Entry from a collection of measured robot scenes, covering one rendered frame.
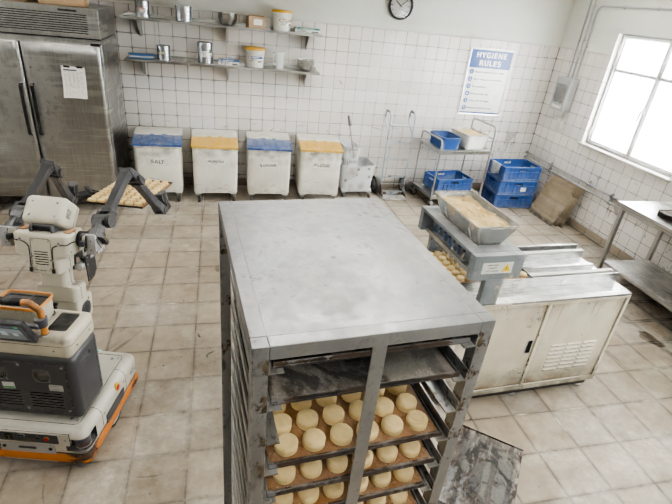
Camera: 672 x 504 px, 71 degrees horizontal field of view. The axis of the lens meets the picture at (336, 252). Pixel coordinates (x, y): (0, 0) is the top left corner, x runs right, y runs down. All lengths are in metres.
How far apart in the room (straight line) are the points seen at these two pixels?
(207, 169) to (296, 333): 5.11
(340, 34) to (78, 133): 3.23
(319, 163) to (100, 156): 2.46
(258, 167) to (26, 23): 2.60
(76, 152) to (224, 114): 1.81
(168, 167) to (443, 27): 3.88
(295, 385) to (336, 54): 5.70
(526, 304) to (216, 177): 4.01
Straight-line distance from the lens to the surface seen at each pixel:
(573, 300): 3.37
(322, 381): 0.97
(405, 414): 1.20
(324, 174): 6.03
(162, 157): 5.88
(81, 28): 5.52
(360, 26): 6.45
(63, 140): 5.75
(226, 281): 1.45
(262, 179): 5.95
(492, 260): 2.78
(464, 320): 0.96
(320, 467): 1.16
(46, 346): 2.65
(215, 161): 5.85
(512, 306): 3.08
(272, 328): 0.85
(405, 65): 6.70
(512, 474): 3.21
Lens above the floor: 2.34
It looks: 28 degrees down
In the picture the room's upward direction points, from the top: 6 degrees clockwise
